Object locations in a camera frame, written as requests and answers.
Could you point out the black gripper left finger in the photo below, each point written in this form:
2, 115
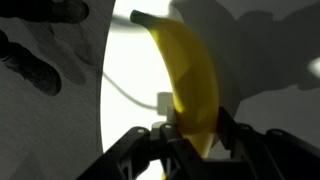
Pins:
140, 153

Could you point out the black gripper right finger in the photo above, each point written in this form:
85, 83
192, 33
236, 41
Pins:
260, 153

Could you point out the yellow banana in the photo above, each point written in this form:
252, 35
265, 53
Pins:
186, 66

